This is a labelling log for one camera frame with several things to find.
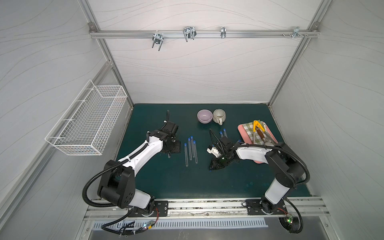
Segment metal clamp four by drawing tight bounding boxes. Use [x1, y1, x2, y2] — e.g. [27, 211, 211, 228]
[282, 27, 309, 39]

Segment checked cloth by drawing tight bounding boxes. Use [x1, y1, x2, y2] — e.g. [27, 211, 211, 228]
[238, 122, 271, 145]

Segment metal clamp one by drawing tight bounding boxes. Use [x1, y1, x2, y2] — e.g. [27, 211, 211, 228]
[152, 33, 164, 51]

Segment test tube two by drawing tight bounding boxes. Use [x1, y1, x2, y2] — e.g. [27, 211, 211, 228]
[184, 143, 189, 167]

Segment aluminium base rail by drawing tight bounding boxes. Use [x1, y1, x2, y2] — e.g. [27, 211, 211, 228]
[83, 196, 330, 221]

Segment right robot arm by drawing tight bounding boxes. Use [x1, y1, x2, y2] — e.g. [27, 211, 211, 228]
[207, 137, 311, 215]

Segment metal clamp three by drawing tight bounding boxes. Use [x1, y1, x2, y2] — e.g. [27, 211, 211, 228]
[221, 27, 227, 39]

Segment white wire basket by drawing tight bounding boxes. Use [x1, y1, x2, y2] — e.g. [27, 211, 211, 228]
[45, 80, 127, 156]

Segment purple bowl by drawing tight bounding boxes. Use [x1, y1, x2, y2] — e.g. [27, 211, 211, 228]
[197, 110, 213, 124]

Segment aluminium cross bar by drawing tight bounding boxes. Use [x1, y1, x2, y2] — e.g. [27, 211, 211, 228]
[90, 29, 321, 39]

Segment test tube five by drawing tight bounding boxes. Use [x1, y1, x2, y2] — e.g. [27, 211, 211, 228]
[193, 140, 198, 164]

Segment metal clamp two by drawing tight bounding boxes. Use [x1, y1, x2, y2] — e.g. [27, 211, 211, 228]
[183, 26, 197, 42]

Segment test tube four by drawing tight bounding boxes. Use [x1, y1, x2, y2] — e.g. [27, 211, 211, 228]
[190, 136, 196, 159]

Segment brown handled utensil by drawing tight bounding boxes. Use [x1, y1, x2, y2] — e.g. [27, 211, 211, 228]
[256, 128, 266, 145]

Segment test tube three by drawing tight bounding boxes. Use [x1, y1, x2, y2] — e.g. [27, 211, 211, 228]
[188, 138, 193, 161]

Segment yellow tongs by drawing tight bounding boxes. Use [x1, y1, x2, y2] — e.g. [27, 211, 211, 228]
[253, 121, 265, 132]

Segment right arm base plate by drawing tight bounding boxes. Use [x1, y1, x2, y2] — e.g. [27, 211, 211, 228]
[241, 198, 287, 216]

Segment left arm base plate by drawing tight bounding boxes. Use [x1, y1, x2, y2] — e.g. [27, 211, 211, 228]
[129, 200, 169, 218]

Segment grey ribbed mug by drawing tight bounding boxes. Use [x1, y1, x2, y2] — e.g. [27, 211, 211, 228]
[213, 109, 226, 126]

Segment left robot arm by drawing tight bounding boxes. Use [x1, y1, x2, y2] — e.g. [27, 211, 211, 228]
[82, 120, 181, 215]

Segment pink tray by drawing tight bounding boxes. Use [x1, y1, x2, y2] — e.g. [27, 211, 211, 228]
[236, 120, 278, 164]

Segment green table mat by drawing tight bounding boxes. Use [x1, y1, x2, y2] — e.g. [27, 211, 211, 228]
[118, 104, 283, 199]

